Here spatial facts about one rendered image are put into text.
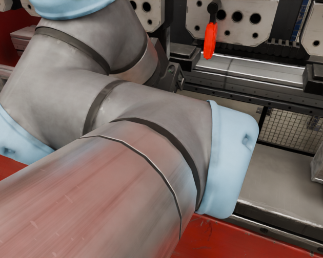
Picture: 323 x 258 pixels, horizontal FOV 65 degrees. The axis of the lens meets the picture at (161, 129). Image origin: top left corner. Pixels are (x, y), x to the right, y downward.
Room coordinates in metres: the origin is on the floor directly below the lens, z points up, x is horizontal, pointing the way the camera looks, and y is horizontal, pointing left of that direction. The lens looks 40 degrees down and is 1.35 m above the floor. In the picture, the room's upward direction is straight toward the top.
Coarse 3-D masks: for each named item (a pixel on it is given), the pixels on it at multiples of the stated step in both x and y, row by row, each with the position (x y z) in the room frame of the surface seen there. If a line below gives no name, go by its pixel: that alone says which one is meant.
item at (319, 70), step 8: (312, 64) 0.67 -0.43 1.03; (320, 64) 0.67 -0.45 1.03; (304, 72) 0.68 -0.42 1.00; (312, 72) 0.64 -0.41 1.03; (320, 72) 0.62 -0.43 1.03; (304, 80) 0.64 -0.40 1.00; (312, 80) 0.60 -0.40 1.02; (320, 80) 0.60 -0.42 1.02; (304, 88) 0.60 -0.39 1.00; (312, 88) 0.59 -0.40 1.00; (320, 88) 0.58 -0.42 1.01
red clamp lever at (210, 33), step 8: (216, 0) 0.45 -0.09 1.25; (208, 8) 0.43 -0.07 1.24; (216, 8) 0.43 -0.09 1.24; (208, 24) 0.44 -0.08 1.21; (216, 24) 0.45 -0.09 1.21; (208, 32) 0.44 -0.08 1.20; (216, 32) 0.44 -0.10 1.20; (208, 40) 0.44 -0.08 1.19; (208, 48) 0.44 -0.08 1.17; (208, 56) 0.43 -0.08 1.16
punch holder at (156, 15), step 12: (132, 0) 0.53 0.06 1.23; (144, 0) 0.52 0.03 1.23; (156, 0) 0.51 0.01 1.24; (168, 0) 0.56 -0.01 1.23; (144, 12) 0.52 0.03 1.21; (156, 12) 0.51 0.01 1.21; (168, 12) 0.56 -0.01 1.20; (144, 24) 0.52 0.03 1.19; (156, 24) 0.51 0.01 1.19; (168, 24) 0.56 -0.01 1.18
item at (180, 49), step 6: (174, 48) 0.78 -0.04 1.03; (180, 48) 0.78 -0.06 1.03; (186, 48) 0.78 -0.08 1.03; (192, 48) 0.78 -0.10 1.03; (198, 48) 0.81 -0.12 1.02; (174, 54) 0.75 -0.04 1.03; (180, 54) 0.74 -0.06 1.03; (186, 54) 0.74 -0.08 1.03; (192, 54) 0.76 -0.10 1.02; (198, 54) 0.79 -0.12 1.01; (174, 60) 0.74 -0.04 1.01; (180, 60) 0.73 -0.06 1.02; (186, 60) 0.72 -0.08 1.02; (192, 60) 0.72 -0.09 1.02; (198, 60) 0.80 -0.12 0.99; (180, 66) 0.73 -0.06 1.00; (186, 66) 0.72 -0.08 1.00; (192, 66) 0.73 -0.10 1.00
